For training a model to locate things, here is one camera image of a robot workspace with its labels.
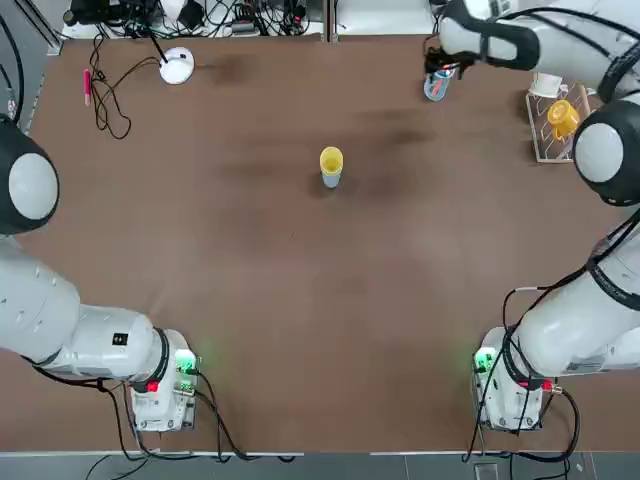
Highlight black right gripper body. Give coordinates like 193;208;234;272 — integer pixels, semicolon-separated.
431;49;474;69

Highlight yellow plastic cup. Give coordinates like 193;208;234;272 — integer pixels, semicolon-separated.
319;145;345;177

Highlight clear measuring beaker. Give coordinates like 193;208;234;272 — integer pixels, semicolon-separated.
423;68;454;103

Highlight white mug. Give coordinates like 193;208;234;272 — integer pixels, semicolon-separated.
528;71;565;98

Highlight yellow mug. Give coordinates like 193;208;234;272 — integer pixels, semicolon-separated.
545;98;583;143

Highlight black power supply unit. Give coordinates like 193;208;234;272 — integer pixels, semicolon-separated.
227;17;266;36

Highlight white desk lamp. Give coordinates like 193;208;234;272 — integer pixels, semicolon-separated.
142;0;196;86

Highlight black monitor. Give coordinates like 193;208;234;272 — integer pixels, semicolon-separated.
62;0;161;26

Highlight aluminium frame post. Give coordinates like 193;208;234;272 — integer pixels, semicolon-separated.
29;17;64;56
323;0;338;44

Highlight black lamp cable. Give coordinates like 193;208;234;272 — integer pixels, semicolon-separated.
90;33;164;142

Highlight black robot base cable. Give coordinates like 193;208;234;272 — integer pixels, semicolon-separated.
192;369;302;462
464;388;582;462

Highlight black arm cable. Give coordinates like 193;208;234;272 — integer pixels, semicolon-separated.
0;14;27;126

